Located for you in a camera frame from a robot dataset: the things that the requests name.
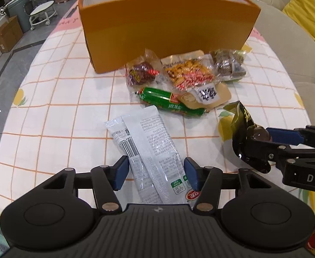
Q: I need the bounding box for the brown cardboard carton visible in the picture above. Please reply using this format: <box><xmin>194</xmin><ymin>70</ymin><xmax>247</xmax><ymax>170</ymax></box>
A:
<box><xmin>0</xmin><ymin>15</ymin><xmax>24</xmax><ymax>54</ymax></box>

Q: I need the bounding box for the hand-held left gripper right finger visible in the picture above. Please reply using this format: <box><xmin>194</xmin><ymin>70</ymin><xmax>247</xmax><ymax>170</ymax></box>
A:
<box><xmin>183</xmin><ymin>157</ymin><xmax>273</xmax><ymax>213</ymax></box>

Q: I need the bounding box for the white translucent snack packet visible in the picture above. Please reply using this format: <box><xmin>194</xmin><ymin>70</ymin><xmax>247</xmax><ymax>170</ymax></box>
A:
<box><xmin>104</xmin><ymin>104</ymin><xmax>202</xmax><ymax>205</ymax></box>

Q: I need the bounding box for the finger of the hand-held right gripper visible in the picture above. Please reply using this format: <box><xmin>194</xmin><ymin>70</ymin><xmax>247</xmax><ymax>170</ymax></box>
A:
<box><xmin>242</xmin><ymin>139</ymin><xmax>315</xmax><ymax>173</ymax></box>
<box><xmin>266</xmin><ymin>125</ymin><xmax>315</xmax><ymax>149</ymax></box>

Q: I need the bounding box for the white rolling stool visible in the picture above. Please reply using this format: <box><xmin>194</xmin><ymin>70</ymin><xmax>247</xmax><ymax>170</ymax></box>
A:
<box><xmin>29</xmin><ymin>0</ymin><xmax>58</xmax><ymax>31</ymax></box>

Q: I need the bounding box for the beige sofa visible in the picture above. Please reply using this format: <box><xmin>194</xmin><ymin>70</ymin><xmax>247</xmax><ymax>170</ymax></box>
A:
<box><xmin>222</xmin><ymin>0</ymin><xmax>315</xmax><ymax>130</ymax></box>

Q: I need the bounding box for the clear brown snack packet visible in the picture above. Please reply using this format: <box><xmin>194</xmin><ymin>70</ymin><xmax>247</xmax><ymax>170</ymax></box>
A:
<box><xmin>209</xmin><ymin>49</ymin><xmax>248</xmax><ymax>83</ymax></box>

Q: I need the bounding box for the orange cardboard box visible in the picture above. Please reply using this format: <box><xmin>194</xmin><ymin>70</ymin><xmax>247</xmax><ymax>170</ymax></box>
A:
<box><xmin>78</xmin><ymin>0</ymin><xmax>262</xmax><ymax>75</ymax></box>

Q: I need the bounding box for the peanut packet red-white print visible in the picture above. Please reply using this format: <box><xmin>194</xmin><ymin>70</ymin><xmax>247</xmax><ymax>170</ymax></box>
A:
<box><xmin>161</xmin><ymin>50</ymin><xmax>217</xmax><ymax>92</ymax></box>

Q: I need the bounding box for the dark green egg packet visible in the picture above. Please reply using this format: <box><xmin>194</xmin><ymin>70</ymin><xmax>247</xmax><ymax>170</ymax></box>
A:
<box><xmin>223</xmin><ymin>100</ymin><xmax>272</xmax><ymax>174</ymax></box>

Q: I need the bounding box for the dark red candy clear wrapper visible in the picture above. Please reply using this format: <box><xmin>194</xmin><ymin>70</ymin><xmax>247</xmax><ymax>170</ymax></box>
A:
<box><xmin>125</xmin><ymin>49</ymin><xmax>162</xmax><ymax>88</ymax></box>

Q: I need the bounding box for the beige tofu packet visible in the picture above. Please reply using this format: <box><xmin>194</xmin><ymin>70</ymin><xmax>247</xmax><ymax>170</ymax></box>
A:
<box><xmin>177</xmin><ymin>82</ymin><xmax>232</xmax><ymax>110</ymax></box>

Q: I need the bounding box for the grey plant pot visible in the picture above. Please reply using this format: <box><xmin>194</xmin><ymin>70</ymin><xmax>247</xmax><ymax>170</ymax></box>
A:
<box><xmin>7</xmin><ymin>0</ymin><xmax>33</xmax><ymax>34</ymax></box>

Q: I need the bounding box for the green sausage stick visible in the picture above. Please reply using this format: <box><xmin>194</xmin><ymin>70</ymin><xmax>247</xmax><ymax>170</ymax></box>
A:
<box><xmin>136</xmin><ymin>86</ymin><xmax>209</xmax><ymax>118</ymax></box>

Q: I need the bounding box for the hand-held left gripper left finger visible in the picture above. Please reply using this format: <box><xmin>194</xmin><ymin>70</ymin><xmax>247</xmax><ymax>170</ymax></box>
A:
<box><xmin>42</xmin><ymin>155</ymin><xmax>130</xmax><ymax>213</ymax></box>

